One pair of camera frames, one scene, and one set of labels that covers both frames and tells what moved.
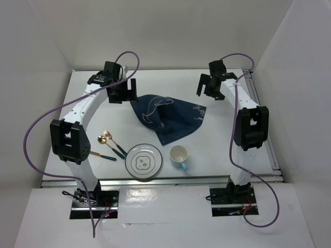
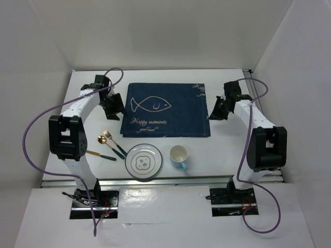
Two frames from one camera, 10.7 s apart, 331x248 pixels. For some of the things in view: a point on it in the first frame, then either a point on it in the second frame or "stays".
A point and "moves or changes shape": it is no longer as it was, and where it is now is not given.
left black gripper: (128, 95) -> (118, 107)
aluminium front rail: (255, 180) stays
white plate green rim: (143, 160) stays
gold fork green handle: (109, 136) stays
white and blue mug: (178, 155) stays
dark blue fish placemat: (171, 119) moves or changes shape
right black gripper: (204, 79) -> (216, 114)
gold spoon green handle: (102, 139) stays
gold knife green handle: (105, 157) stays
